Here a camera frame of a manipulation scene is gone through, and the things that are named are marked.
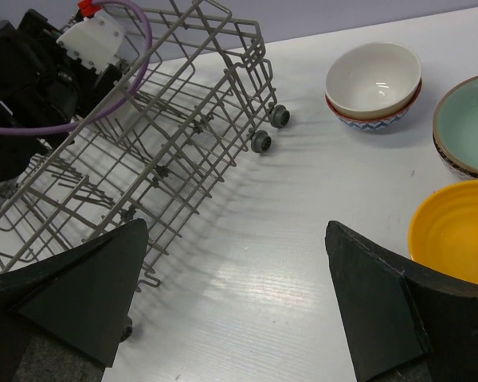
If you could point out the white bowl stacked top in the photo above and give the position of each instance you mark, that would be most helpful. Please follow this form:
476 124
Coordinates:
373 80

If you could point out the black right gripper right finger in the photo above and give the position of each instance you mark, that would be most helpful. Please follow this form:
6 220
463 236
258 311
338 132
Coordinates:
403 321

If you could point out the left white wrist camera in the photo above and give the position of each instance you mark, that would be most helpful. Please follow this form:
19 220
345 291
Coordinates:
96 40

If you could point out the grey wire dish rack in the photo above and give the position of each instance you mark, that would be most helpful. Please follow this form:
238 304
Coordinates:
195 93

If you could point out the patterned mosaic bowl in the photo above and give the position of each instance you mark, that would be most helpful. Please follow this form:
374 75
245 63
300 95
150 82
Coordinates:
451 167

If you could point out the red blue patterned bowl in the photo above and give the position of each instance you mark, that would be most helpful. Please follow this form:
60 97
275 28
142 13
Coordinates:
375 124

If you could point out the yellow bowl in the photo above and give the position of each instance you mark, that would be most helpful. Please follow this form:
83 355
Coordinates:
443 232

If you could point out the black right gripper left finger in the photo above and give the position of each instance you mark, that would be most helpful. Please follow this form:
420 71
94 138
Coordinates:
80 297

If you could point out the teal glazed bowl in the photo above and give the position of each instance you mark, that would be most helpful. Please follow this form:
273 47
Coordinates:
455 125

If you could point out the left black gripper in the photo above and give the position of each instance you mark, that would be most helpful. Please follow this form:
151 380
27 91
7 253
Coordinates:
40 85

